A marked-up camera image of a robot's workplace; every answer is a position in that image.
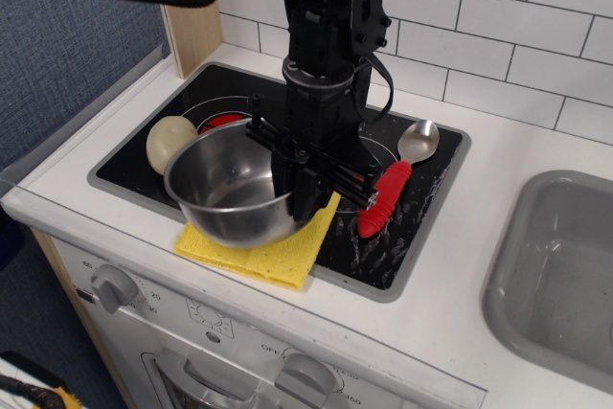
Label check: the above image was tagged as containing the stainless steel pot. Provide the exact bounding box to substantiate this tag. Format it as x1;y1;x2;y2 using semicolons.
164;119;307;249

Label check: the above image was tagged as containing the grey left oven knob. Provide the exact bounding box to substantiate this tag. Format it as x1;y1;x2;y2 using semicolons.
91;264;139;314

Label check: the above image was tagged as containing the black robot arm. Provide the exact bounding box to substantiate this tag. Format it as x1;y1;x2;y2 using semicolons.
247;0;392;222

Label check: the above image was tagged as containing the cream toy potato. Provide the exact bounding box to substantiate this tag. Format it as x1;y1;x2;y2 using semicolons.
146;116;197;175

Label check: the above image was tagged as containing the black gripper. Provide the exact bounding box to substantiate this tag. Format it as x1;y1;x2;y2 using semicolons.
247;57;382;220

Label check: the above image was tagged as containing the black toy stovetop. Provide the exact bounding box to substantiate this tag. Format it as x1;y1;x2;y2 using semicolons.
88;63;471;303

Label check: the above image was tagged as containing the grey oven knob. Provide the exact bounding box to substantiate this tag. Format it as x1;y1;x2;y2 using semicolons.
91;264;139;314
274;353;337;408

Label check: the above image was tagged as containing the black braided cable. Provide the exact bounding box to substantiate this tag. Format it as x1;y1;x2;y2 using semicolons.
0;374;66;409

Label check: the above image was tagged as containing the grey oven door handle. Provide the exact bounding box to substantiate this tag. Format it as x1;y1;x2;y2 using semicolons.
155;348;278;408

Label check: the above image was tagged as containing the grey right oven knob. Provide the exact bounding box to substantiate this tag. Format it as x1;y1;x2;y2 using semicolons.
274;353;337;408

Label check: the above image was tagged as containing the light wooden side panel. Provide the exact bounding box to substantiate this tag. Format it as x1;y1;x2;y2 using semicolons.
161;4;223;80

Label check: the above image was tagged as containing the grey sink basin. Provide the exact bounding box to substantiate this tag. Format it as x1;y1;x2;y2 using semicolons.
483;170;612;393

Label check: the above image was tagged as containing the yellow folded cloth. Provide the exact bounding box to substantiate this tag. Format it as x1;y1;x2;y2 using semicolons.
173;193;341;290

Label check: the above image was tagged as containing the red handled metal spoon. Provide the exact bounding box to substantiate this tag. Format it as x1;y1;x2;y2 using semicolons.
356;120;440;239

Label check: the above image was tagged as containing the yellow rag bottom corner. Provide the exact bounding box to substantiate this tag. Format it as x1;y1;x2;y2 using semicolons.
47;387;83;409

